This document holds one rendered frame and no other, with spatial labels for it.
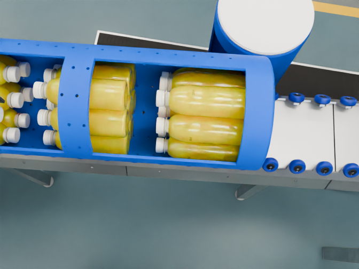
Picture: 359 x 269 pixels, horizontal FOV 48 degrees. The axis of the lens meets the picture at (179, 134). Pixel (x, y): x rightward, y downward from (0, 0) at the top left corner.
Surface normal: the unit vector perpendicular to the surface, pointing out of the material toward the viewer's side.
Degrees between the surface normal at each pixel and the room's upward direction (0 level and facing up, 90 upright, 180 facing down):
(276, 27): 0
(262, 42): 0
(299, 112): 0
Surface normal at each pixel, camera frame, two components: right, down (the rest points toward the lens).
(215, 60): 0.05, -0.77
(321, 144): 0.02, -0.25
